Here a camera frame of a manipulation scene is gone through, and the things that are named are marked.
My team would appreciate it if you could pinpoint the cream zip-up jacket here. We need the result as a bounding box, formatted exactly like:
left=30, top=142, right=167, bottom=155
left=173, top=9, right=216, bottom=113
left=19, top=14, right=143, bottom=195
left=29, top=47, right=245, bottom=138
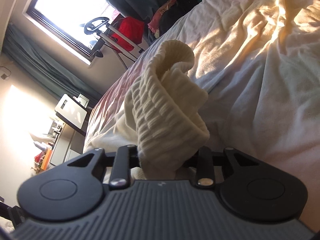
left=124, top=40, right=210, bottom=180

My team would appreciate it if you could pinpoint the white dressing table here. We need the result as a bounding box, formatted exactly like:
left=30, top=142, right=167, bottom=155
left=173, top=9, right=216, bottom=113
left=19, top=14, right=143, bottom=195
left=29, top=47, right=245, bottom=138
left=48, top=124, right=85, bottom=168

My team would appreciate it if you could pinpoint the orange tray with cosmetics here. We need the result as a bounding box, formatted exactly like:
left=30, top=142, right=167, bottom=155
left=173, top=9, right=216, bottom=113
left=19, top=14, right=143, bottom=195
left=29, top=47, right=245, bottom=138
left=31, top=141, right=53, bottom=174

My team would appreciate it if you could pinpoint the white back black chair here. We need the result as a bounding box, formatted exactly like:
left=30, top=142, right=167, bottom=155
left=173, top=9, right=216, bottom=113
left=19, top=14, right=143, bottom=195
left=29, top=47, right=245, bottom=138
left=55, top=94, right=89, bottom=137

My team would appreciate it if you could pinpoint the teal curtain left of window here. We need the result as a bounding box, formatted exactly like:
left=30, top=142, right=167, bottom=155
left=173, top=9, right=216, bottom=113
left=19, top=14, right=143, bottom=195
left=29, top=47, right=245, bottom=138
left=2, top=23, right=102, bottom=107

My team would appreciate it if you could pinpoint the white garment steamer stand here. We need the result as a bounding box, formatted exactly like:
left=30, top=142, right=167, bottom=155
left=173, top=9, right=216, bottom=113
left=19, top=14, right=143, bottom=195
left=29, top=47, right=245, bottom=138
left=81, top=16, right=145, bottom=69

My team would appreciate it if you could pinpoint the red bag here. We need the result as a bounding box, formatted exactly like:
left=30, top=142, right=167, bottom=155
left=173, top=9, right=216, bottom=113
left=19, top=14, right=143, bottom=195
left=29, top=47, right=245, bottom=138
left=111, top=16, right=144, bottom=51

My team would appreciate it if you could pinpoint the pastel pink bed sheet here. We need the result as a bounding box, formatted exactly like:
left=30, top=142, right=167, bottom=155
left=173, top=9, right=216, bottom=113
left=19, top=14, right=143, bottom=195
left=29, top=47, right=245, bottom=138
left=84, top=0, right=319, bottom=231

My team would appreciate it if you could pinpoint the dark framed window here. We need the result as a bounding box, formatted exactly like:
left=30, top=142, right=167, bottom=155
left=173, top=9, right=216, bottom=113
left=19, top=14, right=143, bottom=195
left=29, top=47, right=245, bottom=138
left=27, top=0, right=120, bottom=61

